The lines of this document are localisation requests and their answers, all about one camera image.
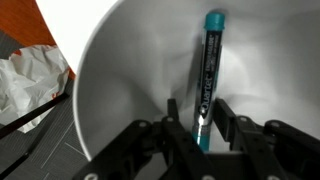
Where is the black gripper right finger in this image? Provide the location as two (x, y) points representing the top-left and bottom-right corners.
(212, 97), (320, 180)

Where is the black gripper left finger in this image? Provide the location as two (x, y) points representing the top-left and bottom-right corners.
(73, 97), (218, 180)

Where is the green marker pen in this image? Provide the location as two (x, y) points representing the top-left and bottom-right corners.
(191, 11), (227, 153)

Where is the grey bowl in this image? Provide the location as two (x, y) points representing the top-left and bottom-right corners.
(72, 0), (320, 162)

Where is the white crumpled plastic bag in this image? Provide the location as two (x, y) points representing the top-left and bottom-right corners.
(0, 44), (72, 134)

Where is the black metal frame bar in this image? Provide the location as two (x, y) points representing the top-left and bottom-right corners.
(0, 92), (70, 179)

